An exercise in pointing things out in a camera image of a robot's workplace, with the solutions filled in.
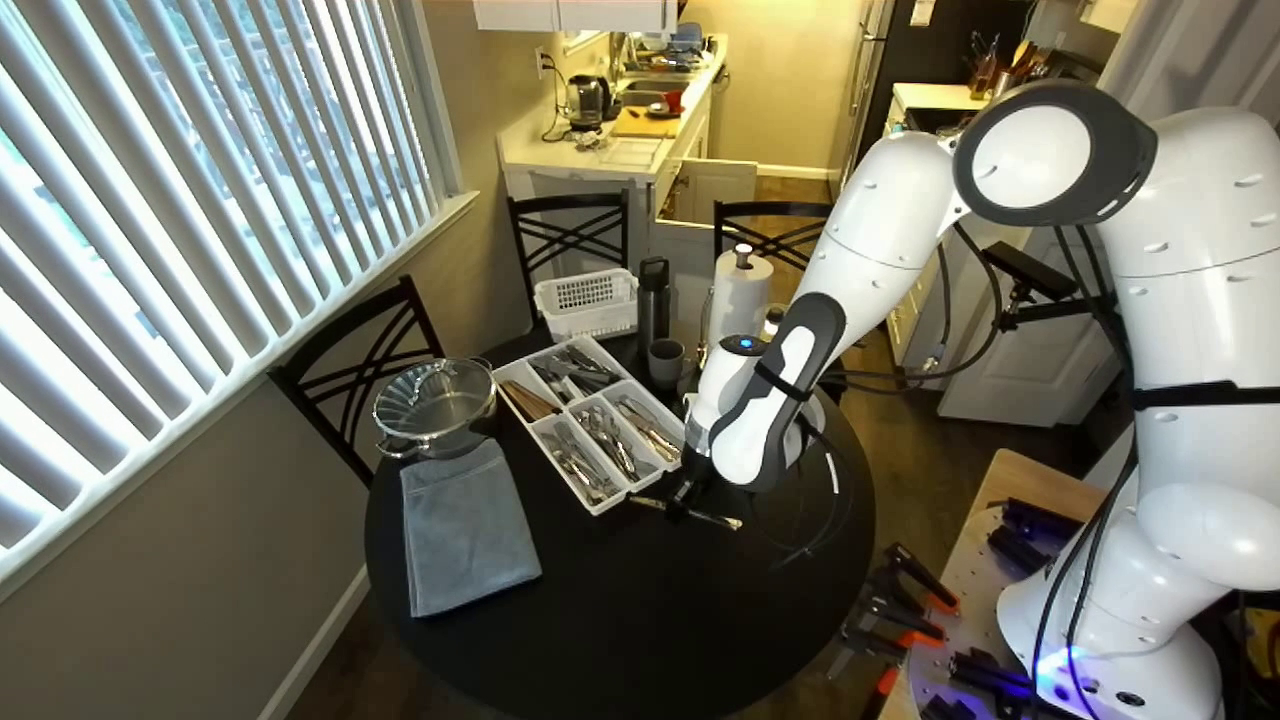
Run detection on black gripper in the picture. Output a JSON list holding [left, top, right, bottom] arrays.
[[669, 450, 725, 523]]

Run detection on white plastic utensil organizer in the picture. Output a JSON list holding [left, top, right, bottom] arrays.
[[488, 330, 690, 520]]

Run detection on wooden utensil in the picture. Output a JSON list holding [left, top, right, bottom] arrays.
[[501, 380, 570, 427]]

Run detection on white kitchen counter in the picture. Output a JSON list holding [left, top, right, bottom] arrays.
[[497, 37, 734, 277]]

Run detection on countertop utensil holder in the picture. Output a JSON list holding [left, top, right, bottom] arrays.
[[963, 29, 1064, 97]]

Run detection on grey mug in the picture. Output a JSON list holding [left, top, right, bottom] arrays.
[[645, 334, 690, 394]]

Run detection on tall black bottle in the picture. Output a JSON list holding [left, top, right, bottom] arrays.
[[633, 256, 676, 351]]

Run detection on white paper towel roll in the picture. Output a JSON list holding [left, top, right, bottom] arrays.
[[700, 251, 780, 351]]

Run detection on grey cloth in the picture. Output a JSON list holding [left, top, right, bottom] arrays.
[[396, 434, 550, 624]]

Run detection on white plastic basket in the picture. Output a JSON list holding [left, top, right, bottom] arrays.
[[533, 265, 645, 344]]

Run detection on black orange bar clamp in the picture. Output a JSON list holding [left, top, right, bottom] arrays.
[[868, 535, 969, 621], [857, 655, 915, 720], [845, 590, 952, 661]]

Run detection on glass bowl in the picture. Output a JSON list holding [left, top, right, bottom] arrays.
[[369, 351, 501, 462]]

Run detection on black clamp block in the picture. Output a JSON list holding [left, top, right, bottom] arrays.
[[925, 642, 1053, 720], [990, 491, 1071, 580]]

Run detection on white low cabinet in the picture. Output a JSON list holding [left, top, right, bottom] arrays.
[[934, 225, 1124, 432]]

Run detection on dark electric kettle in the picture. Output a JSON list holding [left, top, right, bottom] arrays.
[[566, 72, 622, 134]]

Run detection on white side counter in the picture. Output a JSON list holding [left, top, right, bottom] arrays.
[[879, 77, 994, 134]]

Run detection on white upper cabinet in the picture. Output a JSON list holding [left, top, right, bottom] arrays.
[[469, 0, 683, 41]]

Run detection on white vertical window blinds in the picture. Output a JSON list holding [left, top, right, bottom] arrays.
[[0, 0, 469, 590]]

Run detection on white door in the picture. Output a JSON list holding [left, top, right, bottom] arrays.
[[1093, 0, 1280, 133]]

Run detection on wooden robot mount table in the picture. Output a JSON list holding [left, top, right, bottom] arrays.
[[875, 442, 1151, 720]]

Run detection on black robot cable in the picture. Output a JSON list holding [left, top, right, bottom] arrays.
[[1037, 434, 1143, 705]]

